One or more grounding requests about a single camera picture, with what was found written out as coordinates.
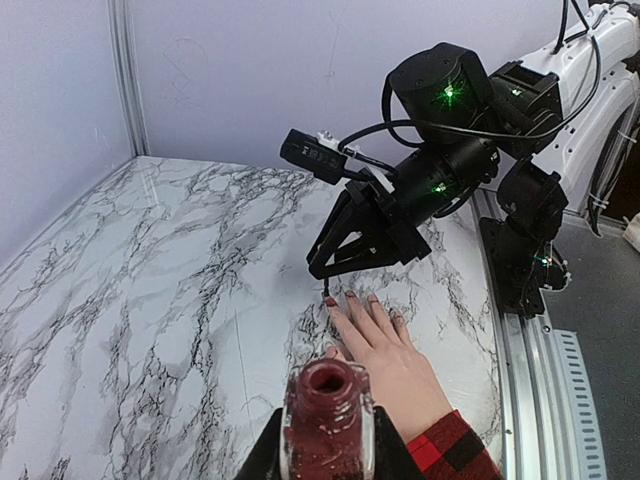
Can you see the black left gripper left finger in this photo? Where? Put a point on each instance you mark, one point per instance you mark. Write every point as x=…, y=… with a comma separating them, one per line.
x=263, y=461

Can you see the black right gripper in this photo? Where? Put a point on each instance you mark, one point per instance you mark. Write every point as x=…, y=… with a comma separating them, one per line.
x=388, y=236

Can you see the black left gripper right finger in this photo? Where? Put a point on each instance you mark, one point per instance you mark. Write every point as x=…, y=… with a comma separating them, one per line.
x=393, y=460

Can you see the red glitter nail polish bottle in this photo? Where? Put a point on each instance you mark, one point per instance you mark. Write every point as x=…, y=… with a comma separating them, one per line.
x=327, y=427

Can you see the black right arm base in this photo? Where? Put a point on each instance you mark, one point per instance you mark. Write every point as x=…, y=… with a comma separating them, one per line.
x=520, y=250

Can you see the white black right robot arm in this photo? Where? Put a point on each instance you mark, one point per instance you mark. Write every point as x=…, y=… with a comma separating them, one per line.
x=559, y=112

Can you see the red black plaid sleeve forearm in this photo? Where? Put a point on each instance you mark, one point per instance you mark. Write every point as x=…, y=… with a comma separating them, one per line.
x=451, y=449

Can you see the person's bare hand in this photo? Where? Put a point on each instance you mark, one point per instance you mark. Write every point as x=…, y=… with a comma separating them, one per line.
x=402, y=380

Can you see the aluminium right rear frame post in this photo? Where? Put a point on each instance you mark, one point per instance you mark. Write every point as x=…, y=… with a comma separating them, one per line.
x=124, y=53

